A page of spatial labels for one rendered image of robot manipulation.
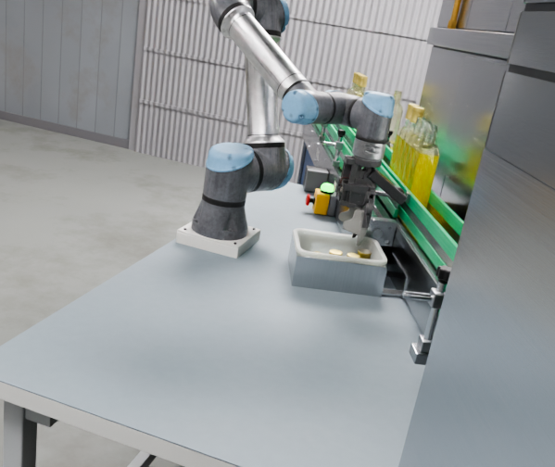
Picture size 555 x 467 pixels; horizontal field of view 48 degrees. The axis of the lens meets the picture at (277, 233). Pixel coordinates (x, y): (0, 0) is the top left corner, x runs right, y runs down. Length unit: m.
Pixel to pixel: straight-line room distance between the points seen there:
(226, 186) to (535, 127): 1.04
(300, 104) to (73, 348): 0.69
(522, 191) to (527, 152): 0.04
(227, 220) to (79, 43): 4.60
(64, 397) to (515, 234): 0.70
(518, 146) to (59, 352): 0.81
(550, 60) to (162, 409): 0.72
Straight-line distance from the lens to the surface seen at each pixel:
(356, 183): 1.50
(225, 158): 1.57
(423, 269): 1.42
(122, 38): 5.84
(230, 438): 0.97
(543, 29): 0.70
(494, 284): 0.69
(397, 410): 1.12
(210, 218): 1.61
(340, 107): 1.48
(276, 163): 1.68
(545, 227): 0.61
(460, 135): 1.86
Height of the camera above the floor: 1.35
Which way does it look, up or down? 19 degrees down
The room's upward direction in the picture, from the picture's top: 9 degrees clockwise
